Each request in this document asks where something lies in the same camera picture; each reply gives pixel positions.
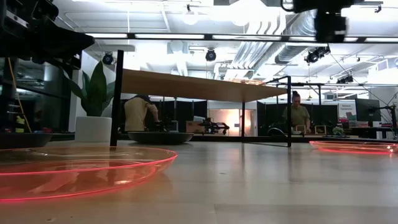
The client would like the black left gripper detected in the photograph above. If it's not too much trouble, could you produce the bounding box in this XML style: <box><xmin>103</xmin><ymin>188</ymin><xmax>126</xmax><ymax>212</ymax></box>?
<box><xmin>0</xmin><ymin>0</ymin><xmax>95</xmax><ymax>60</ymax></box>

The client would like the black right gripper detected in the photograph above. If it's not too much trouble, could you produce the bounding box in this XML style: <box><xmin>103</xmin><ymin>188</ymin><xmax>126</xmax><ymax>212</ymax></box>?
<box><xmin>292</xmin><ymin>0</ymin><xmax>354</xmax><ymax>44</ymax></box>

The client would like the dark grey plate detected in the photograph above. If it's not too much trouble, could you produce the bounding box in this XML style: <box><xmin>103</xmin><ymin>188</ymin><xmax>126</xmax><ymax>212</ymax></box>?
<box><xmin>127</xmin><ymin>131</ymin><xmax>195</xmax><ymax>146</ymax></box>
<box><xmin>0</xmin><ymin>133</ymin><xmax>54</xmax><ymax>149</ymax></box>

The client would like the black storage rack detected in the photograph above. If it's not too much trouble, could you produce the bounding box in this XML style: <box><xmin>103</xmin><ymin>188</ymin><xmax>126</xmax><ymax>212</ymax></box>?
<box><xmin>0</xmin><ymin>57</ymin><xmax>73</xmax><ymax>135</ymax></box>

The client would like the green snake plant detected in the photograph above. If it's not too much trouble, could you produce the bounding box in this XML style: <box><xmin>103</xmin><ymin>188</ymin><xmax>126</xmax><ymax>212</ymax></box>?
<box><xmin>62</xmin><ymin>60</ymin><xmax>116</xmax><ymax>118</ymax></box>

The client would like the yellow green bottle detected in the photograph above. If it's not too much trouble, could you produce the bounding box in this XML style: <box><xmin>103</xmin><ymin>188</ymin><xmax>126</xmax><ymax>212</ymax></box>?
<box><xmin>15</xmin><ymin>115</ymin><xmax>26</xmax><ymax>133</ymax></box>

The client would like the white plant pot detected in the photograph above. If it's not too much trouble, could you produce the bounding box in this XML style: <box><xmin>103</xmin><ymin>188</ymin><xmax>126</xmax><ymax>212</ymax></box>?
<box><xmin>74</xmin><ymin>116</ymin><xmax>113</xmax><ymax>144</ymax></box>

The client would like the person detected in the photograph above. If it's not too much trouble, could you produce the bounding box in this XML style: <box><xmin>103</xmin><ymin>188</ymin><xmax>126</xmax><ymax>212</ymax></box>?
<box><xmin>123</xmin><ymin>94</ymin><xmax>160</xmax><ymax>133</ymax></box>
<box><xmin>281</xmin><ymin>90</ymin><xmax>312</xmax><ymax>135</ymax></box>

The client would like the black overhead light bar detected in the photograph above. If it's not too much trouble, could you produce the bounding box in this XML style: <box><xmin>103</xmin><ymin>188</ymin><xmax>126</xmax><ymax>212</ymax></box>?
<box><xmin>83</xmin><ymin>32</ymin><xmax>398</xmax><ymax>44</ymax></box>

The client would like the white round pendant lamp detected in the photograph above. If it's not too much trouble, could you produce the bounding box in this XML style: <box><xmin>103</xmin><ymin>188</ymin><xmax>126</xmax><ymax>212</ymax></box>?
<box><xmin>182</xmin><ymin>4</ymin><xmax>200</xmax><ymax>26</ymax></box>

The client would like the white sign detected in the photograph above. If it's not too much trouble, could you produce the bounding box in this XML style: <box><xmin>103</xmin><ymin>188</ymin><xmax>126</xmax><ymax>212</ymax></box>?
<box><xmin>338</xmin><ymin>101</ymin><xmax>357</xmax><ymax>121</ymax></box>

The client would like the black background monitor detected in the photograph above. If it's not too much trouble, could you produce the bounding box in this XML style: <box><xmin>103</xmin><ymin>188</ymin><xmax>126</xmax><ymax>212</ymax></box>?
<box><xmin>355</xmin><ymin>98</ymin><xmax>382</xmax><ymax>123</ymax></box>

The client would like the brown cardboard box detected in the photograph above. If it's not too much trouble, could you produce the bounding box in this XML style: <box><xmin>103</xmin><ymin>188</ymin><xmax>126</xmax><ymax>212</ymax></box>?
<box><xmin>185</xmin><ymin>120</ymin><xmax>206</xmax><ymax>134</ymax></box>

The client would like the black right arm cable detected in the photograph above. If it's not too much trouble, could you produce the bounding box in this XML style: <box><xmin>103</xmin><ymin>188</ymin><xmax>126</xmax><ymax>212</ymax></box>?
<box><xmin>280</xmin><ymin>0</ymin><xmax>295</xmax><ymax>12</ymax></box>

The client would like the silver ventilation duct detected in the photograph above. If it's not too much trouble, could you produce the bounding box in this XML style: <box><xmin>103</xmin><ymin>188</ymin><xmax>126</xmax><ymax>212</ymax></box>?
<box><xmin>229</xmin><ymin>9</ymin><xmax>318</xmax><ymax>71</ymax></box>

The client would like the yellow cable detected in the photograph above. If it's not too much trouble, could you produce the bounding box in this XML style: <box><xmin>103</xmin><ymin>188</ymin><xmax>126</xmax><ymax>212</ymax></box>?
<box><xmin>7</xmin><ymin>57</ymin><xmax>32</xmax><ymax>134</ymax></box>

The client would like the black aluminium table frame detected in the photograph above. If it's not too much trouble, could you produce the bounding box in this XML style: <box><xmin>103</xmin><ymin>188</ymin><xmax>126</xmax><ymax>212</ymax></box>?
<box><xmin>51</xmin><ymin>133</ymin><xmax>398</xmax><ymax>144</ymax></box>

